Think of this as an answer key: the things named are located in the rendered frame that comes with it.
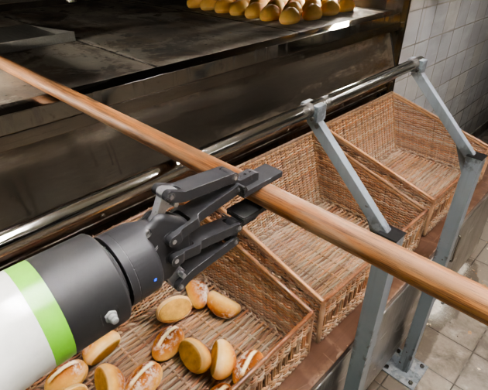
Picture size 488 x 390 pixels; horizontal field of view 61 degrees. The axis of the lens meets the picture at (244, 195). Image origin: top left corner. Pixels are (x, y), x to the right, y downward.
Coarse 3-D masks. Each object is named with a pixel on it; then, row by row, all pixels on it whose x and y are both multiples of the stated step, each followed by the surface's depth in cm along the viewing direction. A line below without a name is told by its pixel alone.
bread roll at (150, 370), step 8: (136, 368) 93; (144, 368) 92; (152, 368) 93; (160, 368) 95; (136, 376) 91; (144, 376) 91; (152, 376) 92; (160, 376) 94; (128, 384) 90; (136, 384) 90; (144, 384) 90; (152, 384) 91
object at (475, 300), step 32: (0, 64) 97; (64, 96) 78; (128, 128) 66; (192, 160) 57; (256, 192) 50; (320, 224) 44; (352, 224) 43; (384, 256) 40; (416, 256) 39; (416, 288) 39; (448, 288) 36; (480, 288) 36; (480, 320) 35
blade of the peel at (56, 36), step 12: (0, 36) 131; (12, 36) 131; (24, 36) 131; (36, 36) 131; (48, 36) 122; (60, 36) 124; (72, 36) 127; (0, 48) 114; (12, 48) 116; (24, 48) 118
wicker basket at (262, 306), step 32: (224, 256) 111; (160, 288) 115; (224, 288) 118; (256, 288) 107; (128, 320) 108; (192, 320) 111; (224, 320) 110; (256, 320) 110; (288, 320) 102; (128, 352) 102; (288, 352) 92; (160, 384) 95; (192, 384) 95; (256, 384) 86
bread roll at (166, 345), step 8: (168, 328) 101; (176, 328) 102; (160, 336) 100; (168, 336) 99; (176, 336) 100; (160, 344) 98; (168, 344) 98; (176, 344) 100; (152, 352) 99; (160, 352) 98; (168, 352) 98; (176, 352) 100; (160, 360) 98
